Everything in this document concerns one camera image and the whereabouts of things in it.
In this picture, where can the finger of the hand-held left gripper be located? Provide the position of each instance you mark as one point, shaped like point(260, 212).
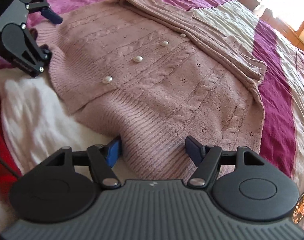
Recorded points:
point(45, 53)
point(53, 17)

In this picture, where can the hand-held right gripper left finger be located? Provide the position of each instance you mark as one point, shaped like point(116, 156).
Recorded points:
point(113, 153)

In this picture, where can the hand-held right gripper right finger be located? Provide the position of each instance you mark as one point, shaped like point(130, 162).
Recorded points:
point(193, 150)

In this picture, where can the pink knit cardigan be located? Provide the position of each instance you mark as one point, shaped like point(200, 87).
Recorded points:
point(152, 85)

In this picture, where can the white cloth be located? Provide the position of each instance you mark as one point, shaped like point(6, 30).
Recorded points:
point(41, 120)

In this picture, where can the red cloth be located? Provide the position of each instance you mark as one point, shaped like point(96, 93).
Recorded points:
point(3, 135)

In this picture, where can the magenta and white bedspread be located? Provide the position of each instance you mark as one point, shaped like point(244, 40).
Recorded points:
point(274, 100)

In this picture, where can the long wooden cabinet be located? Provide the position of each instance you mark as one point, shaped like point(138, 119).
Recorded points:
point(292, 30)

